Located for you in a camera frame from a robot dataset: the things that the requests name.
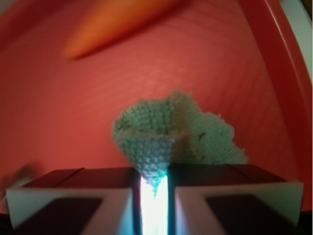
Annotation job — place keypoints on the gripper left finger with light pad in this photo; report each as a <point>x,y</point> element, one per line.
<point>77,202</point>

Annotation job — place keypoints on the red plastic tray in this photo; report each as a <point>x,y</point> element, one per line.
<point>238,58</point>

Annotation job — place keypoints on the light blue cloth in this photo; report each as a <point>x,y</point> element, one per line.
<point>156,133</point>

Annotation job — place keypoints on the gripper black white right finger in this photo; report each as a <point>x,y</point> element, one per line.
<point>231,200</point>

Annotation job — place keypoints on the orange toy carrot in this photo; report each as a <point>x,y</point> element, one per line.
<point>109,20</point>

